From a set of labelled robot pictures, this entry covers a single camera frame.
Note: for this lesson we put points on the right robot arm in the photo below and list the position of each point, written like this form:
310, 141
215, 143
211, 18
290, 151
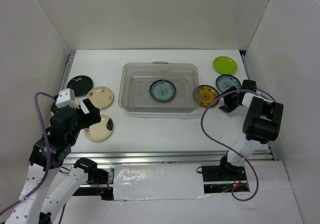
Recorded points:
261, 124

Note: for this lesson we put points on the green plate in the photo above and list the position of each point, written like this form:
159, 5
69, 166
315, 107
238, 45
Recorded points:
225, 65

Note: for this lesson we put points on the cream plate black patch rear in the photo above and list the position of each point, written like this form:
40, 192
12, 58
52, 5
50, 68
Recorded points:
54, 109

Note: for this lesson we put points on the clear plastic bin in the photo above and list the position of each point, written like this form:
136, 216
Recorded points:
137, 77

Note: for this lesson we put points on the blue patterned plate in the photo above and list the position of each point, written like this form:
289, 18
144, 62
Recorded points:
162, 90
226, 81

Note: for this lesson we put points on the cream plate black patch front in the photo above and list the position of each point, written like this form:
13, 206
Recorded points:
100, 131

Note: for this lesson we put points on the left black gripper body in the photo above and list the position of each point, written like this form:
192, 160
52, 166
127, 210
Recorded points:
76, 131

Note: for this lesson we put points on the yellow patterned plate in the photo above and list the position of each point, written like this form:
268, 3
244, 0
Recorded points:
204, 95

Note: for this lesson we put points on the cream plate with calligraphy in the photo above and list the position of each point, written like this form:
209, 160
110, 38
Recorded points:
101, 97

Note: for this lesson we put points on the white taped sheet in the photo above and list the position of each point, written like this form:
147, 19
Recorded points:
157, 182

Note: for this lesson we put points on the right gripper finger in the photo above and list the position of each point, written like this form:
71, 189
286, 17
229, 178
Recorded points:
227, 107
228, 98

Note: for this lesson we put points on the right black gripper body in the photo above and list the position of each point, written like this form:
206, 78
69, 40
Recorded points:
231, 99

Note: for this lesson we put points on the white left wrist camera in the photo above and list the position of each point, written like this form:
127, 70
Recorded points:
66, 98

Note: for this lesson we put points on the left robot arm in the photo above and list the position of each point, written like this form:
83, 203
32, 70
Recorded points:
36, 205

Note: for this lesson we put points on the blue patterned plate front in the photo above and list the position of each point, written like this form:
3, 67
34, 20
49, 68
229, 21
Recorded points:
162, 90

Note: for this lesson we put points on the cream plate black patch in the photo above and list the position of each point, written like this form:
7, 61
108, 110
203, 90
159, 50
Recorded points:
100, 131
54, 109

